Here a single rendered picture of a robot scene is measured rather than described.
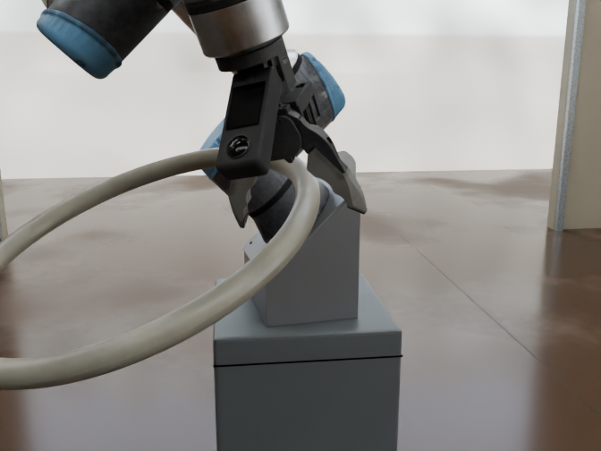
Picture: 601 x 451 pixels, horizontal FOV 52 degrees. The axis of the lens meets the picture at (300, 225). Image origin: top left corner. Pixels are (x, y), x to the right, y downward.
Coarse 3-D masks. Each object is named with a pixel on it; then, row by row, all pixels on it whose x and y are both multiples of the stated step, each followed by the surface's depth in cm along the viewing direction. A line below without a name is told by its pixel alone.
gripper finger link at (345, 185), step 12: (312, 156) 63; (348, 156) 68; (312, 168) 64; (324, 168) 64; (336, 168) 63; (348, 168) 64; (324, 180) 65; (336, 180) 64; (348, 180) 64; (336, 192) 65; (348, 192) 65; (360, 192) 65; (348, 204) 65; (360, 204) 66
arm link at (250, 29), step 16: (256, 0) 56; (272, 0) 57; (192, 16) 58; (208, 16) 56; (224, 16) 56; (240, 16) 56; (256, 16) 56; (272, 16) 57; (208, 32) 57; (224, 32) 57; (240, 32) 57; (256, 32) 57; (272, 32) 58; (208, 48) 59; (224, 48) 58; (240, 48) 57; (256, 48) 59
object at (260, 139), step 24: (264, 72) 60; (240, 96) 60; (264, 96) 58; (240, 120) 58; (264, 120) 57; (240, 144) 56; (264, 144) 56; (216, 168) 57; (240, 168) 56; (264, 168) 56
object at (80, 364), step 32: (160, 160) 98; (192, 160) 96; (96, 192) 96; (32, 224) 91; (288, 224) 67; (0, 256) 85; (256, 256) 63; (288, 256) 64; (224, 288) 59; (256, 288) 61; (160, 320) 58; (192, 320) 58; (64, 352) 58; (96, 352) 57; (128, 352) 56; (160, 352) 58; (0, 384) 59; (32, 384) 58; (64, 384) 58
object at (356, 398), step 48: (240, 336) 128; (288, 336) 128; (336, 336) 129; (384, 336) 131; (240, 384) 129; (288, 384) 131; (336, 384) 132; (384, 384) 133; (240, 432) 132; (288, 432) 133; (336, 432) 135; (384, 432) 136
